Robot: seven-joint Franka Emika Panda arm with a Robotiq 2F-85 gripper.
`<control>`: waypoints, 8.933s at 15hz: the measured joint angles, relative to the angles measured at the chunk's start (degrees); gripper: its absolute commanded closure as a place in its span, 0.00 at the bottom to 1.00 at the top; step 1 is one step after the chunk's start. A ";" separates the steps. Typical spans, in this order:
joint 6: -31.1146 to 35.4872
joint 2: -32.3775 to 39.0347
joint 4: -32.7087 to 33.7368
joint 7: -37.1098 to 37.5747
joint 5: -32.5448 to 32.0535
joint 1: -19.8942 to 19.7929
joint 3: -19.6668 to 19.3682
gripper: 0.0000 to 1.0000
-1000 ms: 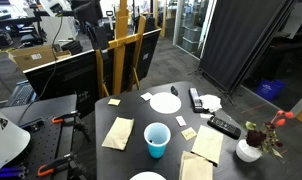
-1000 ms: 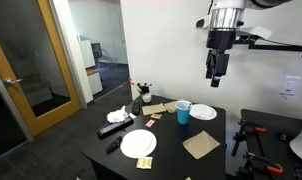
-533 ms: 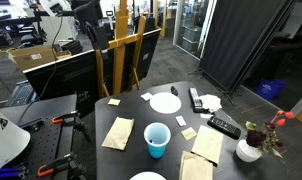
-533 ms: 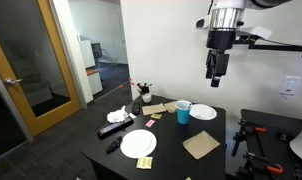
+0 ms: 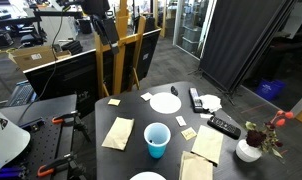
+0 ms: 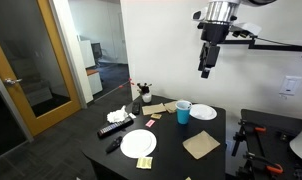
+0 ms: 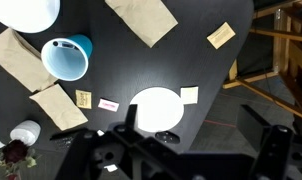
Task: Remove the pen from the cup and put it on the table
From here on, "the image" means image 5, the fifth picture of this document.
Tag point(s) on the cardboard box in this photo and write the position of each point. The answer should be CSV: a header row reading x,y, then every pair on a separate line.
x,y
32,57

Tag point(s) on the crumpled white tissue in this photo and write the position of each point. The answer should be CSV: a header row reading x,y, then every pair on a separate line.
x,y
211,102

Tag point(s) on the pale paper packet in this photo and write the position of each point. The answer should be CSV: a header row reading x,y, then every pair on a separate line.
x,y
146,96

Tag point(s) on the black perforated mounting table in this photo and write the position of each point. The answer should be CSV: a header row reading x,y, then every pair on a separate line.
x,y
47,140

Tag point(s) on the yellow sugar packet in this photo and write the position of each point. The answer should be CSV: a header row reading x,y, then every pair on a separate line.
x,y
189,133
114,102

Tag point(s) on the black camera on stand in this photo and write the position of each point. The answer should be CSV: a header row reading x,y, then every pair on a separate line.
x,y
106,28

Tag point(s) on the wooden easel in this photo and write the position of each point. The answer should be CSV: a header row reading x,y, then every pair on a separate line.
x,y
119,56

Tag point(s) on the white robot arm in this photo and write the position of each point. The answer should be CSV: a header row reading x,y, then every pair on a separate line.
x,y
6,140

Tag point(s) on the small black remote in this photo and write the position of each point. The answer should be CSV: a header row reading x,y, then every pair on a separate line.
x,y
174,90

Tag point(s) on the white plate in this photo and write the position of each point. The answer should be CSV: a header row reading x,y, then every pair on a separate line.
x,y
147,176
165,102

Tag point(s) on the grey storage bins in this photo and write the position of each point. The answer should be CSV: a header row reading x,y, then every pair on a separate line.
x,y
192,38

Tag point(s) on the black curtain backdrop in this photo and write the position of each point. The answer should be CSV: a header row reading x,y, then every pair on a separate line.
x,y
237,40

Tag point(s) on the brown paper napkin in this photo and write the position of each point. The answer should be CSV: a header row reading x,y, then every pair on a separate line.
x,y
207,143
196,168
118,133

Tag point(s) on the white ribbed vase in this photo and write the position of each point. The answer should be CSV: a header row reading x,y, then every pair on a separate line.
x,y
247,152

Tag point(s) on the black remote control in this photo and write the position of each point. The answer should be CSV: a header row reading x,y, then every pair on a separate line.
x,y
224,127

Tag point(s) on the black keyboard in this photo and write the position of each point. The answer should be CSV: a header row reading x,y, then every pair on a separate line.
x,y
21,94

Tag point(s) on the large black panel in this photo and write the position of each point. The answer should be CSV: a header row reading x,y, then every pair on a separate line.
x,y
67,80
147,53

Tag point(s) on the pink sweetener packet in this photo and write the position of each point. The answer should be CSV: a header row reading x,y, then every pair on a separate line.
x,y
181,120

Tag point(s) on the small black bracket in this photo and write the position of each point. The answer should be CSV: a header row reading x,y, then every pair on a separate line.
x,y
33,125

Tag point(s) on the blue bin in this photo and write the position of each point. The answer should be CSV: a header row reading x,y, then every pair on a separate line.
x,y
270,89

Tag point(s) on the blue plastic cup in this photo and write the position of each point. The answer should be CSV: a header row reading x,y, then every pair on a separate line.
x,y
156,150

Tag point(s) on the long remote with coloured buttons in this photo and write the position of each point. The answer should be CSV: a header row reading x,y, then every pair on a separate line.
x,y
195,99

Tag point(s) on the small white packet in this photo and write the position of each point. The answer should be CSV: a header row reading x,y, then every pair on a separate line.
x,y
206,116

